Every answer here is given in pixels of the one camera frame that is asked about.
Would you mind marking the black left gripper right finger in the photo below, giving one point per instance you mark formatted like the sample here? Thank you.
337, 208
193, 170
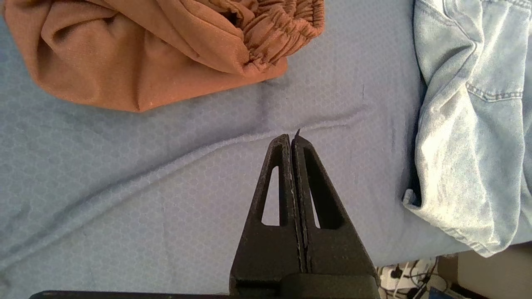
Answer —
336, 257

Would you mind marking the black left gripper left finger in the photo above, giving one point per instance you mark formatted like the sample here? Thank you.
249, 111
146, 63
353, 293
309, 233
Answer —
266, 257

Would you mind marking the light blue denim shorts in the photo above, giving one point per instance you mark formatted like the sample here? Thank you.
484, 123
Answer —
465, 145

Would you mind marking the bed with blue sheet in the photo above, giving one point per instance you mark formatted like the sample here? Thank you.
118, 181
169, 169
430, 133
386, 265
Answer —
124, 187

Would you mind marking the white power strip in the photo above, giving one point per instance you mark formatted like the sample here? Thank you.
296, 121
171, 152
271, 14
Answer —
388, 277

